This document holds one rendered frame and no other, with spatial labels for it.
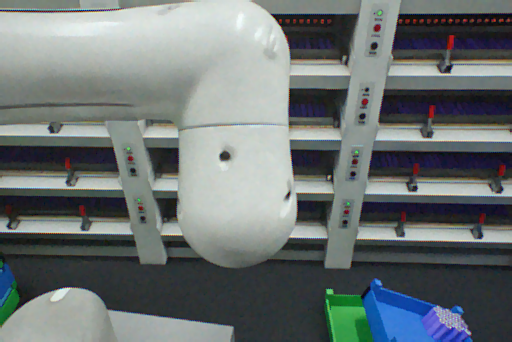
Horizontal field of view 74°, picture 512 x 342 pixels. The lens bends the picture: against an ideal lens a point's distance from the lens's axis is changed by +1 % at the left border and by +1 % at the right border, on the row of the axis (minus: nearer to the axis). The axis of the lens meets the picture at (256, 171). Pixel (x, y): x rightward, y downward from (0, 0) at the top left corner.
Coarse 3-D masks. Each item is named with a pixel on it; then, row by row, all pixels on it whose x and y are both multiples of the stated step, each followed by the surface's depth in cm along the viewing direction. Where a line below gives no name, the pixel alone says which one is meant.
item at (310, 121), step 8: (152, 120) 105; (160, 120) 105; (168, 120) 105; (296, 120) 103; (304, 120) 103; (312, 120) 103; (320, 120) 103; (328, 120) 103; (296, 128) 103; (304, 128) 103; (312, 128) 103; (320, 128) 103; (328, 128) 103
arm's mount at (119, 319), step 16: (112, 320) 71; (128, 320) 71; (144, 320) 71; (160, 320) 71; (176, 320) 71; (128, 336) 68; (144, 336) 67; (160, 336) 67; (176, 336) 67; (192, 336) 67; (208, 336) 67; (224, 336) 67
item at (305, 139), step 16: (336, 96) 109; (336, 112) 105; (144, 128) 104; (160, 128) 105; (176, 128) 105; (336, 128) 104; (160, 144) 105; (176, 144) 105; (304, 144) 103; (320, 144) 103; (336, 144) 103
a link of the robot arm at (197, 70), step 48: (240, 0) 27; (0, 48) 25; (48, 48) 25; (96, 48) 25; (144, 48) 26; (192, 48) 25; (240, 48) 26; (288, 48) 29; (0, 96) 26; (48, 96) 26; (96, 96) 27; (144, 96) 27; (192, 96) 27; (240, 96) 26; (288, 96) 30
